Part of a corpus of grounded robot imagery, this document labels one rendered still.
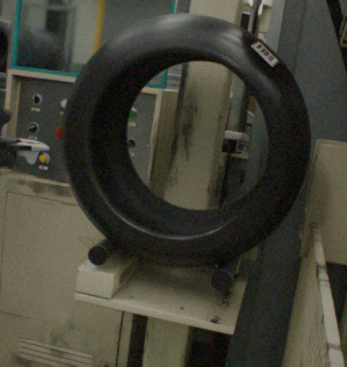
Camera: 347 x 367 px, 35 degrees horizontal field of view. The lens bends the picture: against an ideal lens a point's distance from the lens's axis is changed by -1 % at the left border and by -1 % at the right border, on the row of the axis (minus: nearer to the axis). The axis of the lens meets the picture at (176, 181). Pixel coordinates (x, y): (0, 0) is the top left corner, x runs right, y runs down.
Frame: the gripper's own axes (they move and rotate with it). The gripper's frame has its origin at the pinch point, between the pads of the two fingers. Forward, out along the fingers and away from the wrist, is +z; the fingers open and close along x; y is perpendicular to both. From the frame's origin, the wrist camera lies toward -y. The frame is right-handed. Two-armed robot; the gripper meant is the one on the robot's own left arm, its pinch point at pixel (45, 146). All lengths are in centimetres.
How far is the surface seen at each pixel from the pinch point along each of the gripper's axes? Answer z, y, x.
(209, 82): 42, -27, 15
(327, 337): 43, -8, 103
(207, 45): 32, -39, 49
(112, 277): 19, 14, 52
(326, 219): 73, 0, 39
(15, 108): -13.1, -2.0, -36.4
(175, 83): 193, 102, -888
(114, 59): 15, -33, 43
